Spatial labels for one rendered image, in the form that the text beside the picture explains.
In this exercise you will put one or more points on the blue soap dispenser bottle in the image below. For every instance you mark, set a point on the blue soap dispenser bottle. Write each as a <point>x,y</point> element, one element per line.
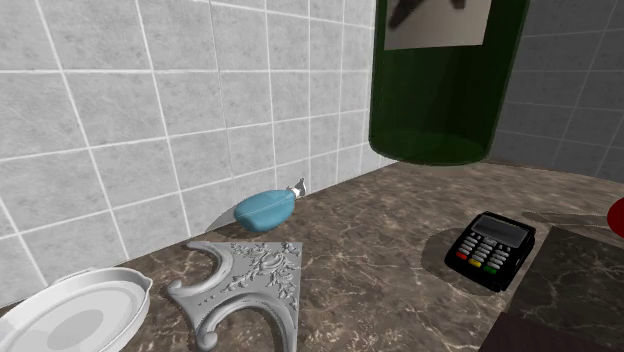
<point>265,210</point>

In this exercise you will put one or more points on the green glass bottle with label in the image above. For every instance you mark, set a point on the green glass bottle with label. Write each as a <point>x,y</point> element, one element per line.
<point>438,112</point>

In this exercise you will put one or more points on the black card payment terminal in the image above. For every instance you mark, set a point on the black card payment terminal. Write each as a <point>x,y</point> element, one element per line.
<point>492,248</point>

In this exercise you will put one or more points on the white oval dish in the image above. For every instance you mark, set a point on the white oval dish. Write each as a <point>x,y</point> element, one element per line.
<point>73,312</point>

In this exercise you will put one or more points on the red round object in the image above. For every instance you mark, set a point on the red round object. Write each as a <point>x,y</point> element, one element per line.
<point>618,218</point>

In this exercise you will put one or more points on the grey ornate corner bracket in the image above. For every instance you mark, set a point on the grey ornate corner bracket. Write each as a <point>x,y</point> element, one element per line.
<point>253,287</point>

